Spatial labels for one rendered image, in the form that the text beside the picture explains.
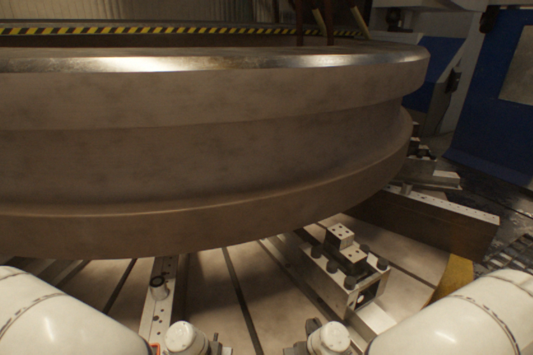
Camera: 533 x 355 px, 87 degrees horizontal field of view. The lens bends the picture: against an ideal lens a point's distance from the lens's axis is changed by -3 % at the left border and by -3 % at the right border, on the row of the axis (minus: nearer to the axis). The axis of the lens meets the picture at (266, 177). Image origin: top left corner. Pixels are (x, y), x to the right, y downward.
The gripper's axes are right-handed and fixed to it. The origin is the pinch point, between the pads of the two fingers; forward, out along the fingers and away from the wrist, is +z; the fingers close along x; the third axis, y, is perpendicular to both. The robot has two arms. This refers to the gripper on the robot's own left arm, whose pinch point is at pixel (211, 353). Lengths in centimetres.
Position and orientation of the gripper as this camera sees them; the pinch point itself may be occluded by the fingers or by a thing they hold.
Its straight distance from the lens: 130.1
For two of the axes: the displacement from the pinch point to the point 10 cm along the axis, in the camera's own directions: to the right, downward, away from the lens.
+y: 1.0, -7.8, 6.2
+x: -9.8, 0.1, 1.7
